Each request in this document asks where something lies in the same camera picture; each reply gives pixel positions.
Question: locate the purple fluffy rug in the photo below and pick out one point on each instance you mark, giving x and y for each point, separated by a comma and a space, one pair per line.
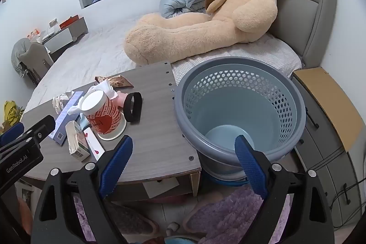
223, 215

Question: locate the purple box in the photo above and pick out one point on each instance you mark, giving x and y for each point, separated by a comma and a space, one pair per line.
64, 118

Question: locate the small white carton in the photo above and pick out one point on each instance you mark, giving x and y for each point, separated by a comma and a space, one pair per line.
75, 141

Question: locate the yellow plush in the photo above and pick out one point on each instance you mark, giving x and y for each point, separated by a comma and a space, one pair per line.
11, 111

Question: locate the white paper sheet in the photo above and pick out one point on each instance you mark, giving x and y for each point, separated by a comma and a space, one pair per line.
160, 188

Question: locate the blue-grey perforated plastic basket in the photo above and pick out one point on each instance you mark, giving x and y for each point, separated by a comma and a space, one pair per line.
228, 101

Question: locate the red box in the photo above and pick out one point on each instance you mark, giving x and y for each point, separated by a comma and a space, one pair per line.
68, 22

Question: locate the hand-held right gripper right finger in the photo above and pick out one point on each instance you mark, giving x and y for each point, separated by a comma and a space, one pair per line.
248, 161

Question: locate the white strip packet red marks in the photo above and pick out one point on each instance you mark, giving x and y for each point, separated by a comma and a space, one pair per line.
94, 146

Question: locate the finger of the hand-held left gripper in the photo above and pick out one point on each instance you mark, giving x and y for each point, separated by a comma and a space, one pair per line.
11, 133
43, 125

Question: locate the crumpled white wrapper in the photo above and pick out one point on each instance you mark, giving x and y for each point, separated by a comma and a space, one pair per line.
59, 102

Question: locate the red patterned paper cup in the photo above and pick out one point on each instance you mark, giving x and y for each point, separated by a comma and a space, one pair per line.
105, 115

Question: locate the grey wooden side table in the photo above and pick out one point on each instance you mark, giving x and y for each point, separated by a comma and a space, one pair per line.
154, 124

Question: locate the grey nightstand with drawers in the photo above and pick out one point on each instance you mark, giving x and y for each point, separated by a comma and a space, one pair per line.
317, 141

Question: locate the black band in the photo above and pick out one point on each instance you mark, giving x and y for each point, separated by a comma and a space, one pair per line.
136, 106

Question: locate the brown patterned snack wrapper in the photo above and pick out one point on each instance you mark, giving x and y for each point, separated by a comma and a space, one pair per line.
121, 81

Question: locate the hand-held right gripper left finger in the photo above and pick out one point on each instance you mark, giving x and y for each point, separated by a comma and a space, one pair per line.
118, 158

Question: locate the bed with white sheet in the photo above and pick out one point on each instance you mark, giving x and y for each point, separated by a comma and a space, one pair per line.
100, 44

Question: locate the grey desk with items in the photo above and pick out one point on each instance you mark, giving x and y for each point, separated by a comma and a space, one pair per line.
65, 35

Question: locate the grey padded headboard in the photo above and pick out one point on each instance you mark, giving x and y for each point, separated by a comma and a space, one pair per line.
303, 4

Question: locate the large beige teddy bear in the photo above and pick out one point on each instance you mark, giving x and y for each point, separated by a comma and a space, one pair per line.
200, 32

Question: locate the small brown snack wrapper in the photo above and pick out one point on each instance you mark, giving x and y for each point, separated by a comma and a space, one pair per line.
100, 79

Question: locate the orange packet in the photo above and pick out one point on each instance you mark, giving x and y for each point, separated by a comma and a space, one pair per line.
33, 34

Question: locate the white tissue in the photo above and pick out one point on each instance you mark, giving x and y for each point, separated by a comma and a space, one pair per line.
104, 87

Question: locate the grey chair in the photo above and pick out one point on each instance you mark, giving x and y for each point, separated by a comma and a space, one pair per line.
31, 58

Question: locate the purple fluffy slipper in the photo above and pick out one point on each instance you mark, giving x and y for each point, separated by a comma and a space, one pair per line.
134, 221

